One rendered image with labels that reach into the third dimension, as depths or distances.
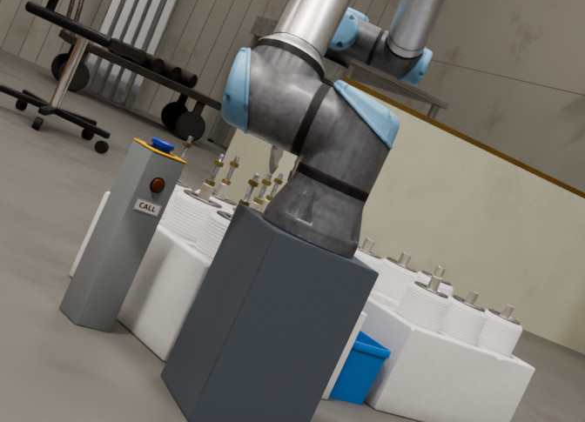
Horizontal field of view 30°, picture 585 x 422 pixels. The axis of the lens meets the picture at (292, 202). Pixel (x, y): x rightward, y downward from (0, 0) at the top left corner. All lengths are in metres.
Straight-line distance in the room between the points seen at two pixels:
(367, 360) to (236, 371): 0.59
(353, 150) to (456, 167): 3.33
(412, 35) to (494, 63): 6.18
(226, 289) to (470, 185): 3.41
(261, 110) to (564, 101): 5.76
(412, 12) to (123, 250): 0.65
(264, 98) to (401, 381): 0.80
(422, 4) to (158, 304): 0.69
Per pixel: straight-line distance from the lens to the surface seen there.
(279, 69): 1.61
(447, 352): 2.24
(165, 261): 1.88
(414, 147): 4.79
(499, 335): 2.39
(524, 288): 5.24
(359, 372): 2.13
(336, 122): 1.58
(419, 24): 1.98
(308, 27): 1.66
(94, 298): 1.82
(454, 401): 2.32
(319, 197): 1.58
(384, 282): 2.47
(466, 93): 8.31
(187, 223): 1.94
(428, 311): 2.22
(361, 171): 1.59
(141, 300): 1.92
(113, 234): 1.79
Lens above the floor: 0.45
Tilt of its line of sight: 4 degrees down
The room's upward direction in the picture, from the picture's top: 25 degrees clockwise
